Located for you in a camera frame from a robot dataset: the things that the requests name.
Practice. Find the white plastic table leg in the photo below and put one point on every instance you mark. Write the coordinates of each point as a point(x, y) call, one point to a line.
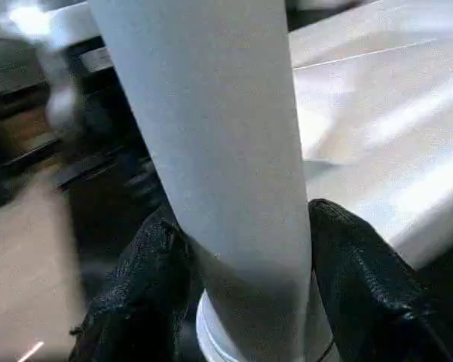
point(218, 132)

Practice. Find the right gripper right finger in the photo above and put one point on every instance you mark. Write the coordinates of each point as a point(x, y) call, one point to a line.
point(369, 301)

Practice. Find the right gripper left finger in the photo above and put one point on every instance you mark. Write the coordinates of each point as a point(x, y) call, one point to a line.
point(143, 301)

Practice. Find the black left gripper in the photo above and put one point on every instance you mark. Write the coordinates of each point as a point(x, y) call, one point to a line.
point(109, 132)

